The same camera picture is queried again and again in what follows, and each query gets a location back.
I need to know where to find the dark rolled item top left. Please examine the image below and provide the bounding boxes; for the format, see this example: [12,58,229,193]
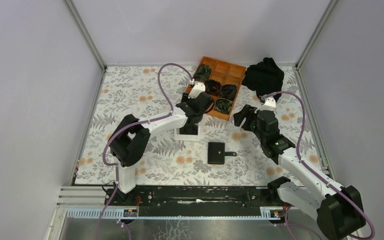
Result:
[193,64,212,82]

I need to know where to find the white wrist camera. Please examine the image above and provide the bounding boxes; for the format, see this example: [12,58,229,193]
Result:
[188,81,206,99]
[259,97,276,112]

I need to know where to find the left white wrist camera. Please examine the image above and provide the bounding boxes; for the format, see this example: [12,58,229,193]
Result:
[188,81,206,99]

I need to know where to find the dark rolled item middle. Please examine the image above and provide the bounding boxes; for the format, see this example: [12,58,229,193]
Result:
[204,79,222,97]

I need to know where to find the purple cable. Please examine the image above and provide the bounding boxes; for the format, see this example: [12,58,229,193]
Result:
[260,91,376,240]
[94,62,195,240]

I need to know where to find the white plastic card box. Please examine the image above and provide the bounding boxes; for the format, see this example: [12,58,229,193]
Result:
[174,122,202,142]

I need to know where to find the dark rolled item right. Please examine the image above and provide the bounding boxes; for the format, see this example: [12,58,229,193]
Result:
[219,84,238,101]

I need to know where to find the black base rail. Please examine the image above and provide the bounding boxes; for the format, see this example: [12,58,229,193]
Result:
[103,185,288,215]

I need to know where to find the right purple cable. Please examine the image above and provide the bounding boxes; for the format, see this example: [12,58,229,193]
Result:
[260,91,376,240]

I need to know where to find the dark rolled item bottom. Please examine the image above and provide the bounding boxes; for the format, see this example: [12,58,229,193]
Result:
[214,98,233,114]

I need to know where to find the black crumpled cloth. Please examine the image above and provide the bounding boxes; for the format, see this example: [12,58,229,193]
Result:
[242,57,285,97]

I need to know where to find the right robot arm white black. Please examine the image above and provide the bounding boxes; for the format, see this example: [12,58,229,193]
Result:
[233,104,367,240]

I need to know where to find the slotted cable duct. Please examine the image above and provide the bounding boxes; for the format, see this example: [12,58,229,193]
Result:
[65,207,283,221]

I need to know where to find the dark rolled item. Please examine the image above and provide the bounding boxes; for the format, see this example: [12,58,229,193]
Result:
[204,79,222,97]
[219,84,238,101]
[214,98,233,114]
[193,64,212,82]

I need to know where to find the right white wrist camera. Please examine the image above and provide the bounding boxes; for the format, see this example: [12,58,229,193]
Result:
[259,97,276,112]

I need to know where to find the orange compartment tray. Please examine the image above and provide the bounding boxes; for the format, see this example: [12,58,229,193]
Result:
[192,56,247,121]

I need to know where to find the black leather card holder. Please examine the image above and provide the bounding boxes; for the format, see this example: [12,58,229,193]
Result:
[207,142,238,165]

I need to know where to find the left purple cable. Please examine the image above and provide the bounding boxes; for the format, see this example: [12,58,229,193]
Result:
[94,62,195,240]

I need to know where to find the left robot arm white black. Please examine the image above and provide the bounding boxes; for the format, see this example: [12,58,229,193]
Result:
[102,92,215,206]

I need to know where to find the black card in box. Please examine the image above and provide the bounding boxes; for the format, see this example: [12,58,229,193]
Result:
[179,124,199,136]

